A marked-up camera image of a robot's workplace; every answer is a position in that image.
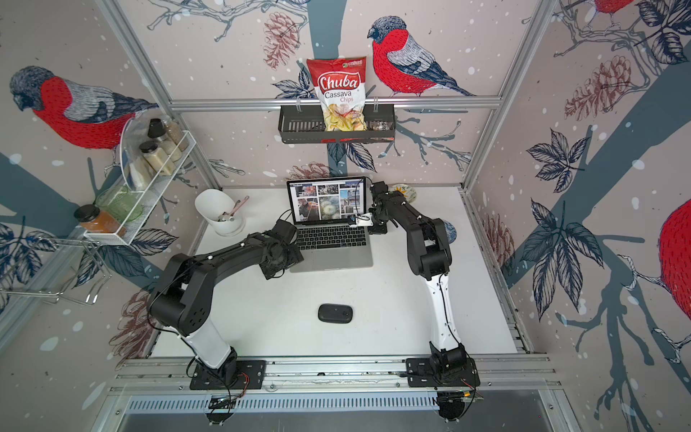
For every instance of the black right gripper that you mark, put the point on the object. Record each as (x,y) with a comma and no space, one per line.
(376,232)

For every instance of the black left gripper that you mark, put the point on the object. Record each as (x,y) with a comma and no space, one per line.
(296,256)

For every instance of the silver laptop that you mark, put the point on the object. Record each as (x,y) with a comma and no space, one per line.
(329,214)

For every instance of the black wireless mouse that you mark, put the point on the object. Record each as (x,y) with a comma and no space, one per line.
(335,313)

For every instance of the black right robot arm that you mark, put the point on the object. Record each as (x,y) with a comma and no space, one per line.
(430,257)

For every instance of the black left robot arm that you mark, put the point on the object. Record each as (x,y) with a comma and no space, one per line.
(182,299)

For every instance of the yellow flower ceramic bowl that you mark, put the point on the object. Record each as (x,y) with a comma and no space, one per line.
(408,191)

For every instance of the blue patterned ceramic bowl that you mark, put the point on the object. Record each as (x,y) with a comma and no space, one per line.
(451,232)

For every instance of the white utensil holder cup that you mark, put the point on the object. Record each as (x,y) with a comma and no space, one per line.
(215,207)

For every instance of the red cassava chips bag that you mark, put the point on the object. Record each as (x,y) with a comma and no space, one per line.
(339,84)

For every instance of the beige bottle black cap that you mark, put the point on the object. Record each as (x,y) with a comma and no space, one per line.
(157,158)
(169,137)

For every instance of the orange jar with black lid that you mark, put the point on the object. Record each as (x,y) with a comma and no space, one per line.
(96,220)

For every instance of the pink handled utensil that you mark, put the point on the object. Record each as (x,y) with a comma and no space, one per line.
(235,208)

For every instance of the black wall basket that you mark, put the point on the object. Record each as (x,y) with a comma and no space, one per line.
(312,125)

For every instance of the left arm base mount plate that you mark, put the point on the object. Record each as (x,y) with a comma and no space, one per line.
(249,375)

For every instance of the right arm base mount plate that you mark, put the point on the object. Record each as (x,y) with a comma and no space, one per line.
(420,373)

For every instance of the chrome wire wall rack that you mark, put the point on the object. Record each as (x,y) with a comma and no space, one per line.
(53,270)

